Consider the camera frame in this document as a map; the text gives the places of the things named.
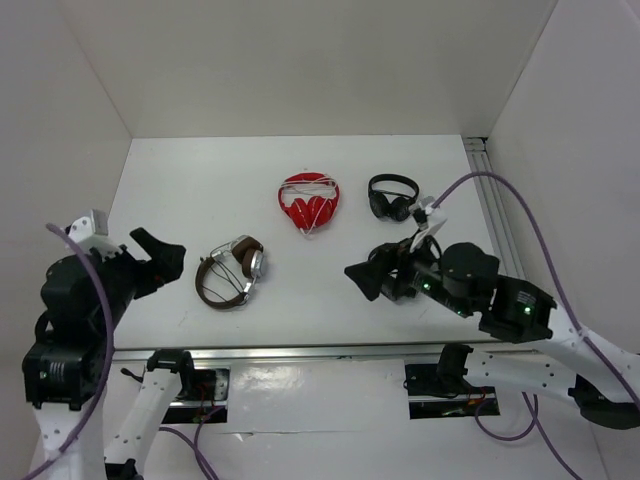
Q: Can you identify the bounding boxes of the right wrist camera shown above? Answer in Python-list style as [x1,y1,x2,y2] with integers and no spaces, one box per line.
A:
[409,196,447,253]

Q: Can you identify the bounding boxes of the aluminium side rail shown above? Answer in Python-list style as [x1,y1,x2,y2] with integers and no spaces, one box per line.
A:
[463,137,525,279]

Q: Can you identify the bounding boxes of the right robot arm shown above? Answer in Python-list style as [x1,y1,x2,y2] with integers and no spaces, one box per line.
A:
[344,238,639,430]

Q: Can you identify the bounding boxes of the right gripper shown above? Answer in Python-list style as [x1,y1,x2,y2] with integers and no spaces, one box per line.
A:
[342,225,471,317]

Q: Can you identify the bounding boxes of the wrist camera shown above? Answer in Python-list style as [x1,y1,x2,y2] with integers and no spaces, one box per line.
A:
[409,196,447,253]
[64,209,111,254]

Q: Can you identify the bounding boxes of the thin black headphone cable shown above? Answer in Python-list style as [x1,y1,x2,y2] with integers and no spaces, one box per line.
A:
[209,252,249,301]

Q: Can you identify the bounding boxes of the brown silver headphones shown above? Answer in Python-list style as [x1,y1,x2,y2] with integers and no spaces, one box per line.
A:
[194,235,266,311]

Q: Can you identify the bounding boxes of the black headphones far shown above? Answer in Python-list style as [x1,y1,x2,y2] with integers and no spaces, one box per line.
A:
[367,173,420,223]

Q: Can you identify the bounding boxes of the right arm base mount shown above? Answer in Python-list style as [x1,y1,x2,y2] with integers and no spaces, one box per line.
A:
[403,363,500,420]

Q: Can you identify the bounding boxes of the red headphones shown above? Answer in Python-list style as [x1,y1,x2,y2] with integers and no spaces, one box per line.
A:
[277,172,340,236]

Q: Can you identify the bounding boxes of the black headphones near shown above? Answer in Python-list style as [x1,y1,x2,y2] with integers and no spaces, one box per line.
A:
[368,248,417,302]

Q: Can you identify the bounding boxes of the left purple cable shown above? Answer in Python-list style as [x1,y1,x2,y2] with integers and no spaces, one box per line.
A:
[22,223,231,480]

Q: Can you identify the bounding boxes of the black headphones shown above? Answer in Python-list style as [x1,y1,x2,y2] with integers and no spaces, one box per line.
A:
[368,248,417,302]
[367,173,420,223]

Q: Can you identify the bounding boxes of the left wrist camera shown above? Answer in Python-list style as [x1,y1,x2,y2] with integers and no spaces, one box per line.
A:
[64,209,111,254]

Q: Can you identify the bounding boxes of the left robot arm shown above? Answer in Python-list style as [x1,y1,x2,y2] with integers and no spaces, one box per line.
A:
[22,224,198,479]

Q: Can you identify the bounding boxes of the purple cable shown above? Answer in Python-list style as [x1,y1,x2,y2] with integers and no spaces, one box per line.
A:
[22,223,231,480]
[432,171,640,480]

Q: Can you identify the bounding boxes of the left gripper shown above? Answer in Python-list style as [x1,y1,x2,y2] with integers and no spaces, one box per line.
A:
[96,225,186,329]

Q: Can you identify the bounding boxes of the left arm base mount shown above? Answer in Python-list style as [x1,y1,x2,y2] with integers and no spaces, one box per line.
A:
[162,368,230,425]

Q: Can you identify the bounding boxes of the aluminium front rail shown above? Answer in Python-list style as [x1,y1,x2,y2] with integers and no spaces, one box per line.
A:
[113,341,535,367]

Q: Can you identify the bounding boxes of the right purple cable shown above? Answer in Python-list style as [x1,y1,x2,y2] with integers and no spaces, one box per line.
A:
[432,171,640,480]

